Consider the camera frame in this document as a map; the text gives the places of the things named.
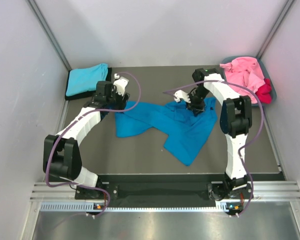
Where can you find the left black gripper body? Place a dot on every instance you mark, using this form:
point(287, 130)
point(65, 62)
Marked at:
point(115, 100)

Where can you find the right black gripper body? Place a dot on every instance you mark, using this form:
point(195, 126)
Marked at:
point(197, 102)

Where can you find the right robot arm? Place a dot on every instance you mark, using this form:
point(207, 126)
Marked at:
point(235, 121)

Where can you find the folded black t-shirt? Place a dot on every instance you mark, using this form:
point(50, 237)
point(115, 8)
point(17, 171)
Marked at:
point(72, 96)

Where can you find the folded light blue t-shirt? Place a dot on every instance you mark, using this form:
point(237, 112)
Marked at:
point(86, 78)

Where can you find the pink t-shirt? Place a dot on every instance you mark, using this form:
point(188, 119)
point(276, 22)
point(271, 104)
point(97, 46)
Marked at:
point(246, 71)

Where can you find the magenta t-shirt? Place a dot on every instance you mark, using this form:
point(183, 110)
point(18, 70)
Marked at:
point(264, 92)

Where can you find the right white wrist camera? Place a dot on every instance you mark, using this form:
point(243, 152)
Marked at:
point(181, 95)

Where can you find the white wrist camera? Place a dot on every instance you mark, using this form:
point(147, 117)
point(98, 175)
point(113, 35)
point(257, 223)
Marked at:
point(120, 84)
point(181, 95)

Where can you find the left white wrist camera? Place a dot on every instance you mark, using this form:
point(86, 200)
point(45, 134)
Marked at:
point(120, 84)

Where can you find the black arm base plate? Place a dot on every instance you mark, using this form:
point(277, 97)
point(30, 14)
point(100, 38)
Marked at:
point(203, 190)

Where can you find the slotted cable duct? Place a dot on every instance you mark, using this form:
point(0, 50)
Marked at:
point(93, 207)

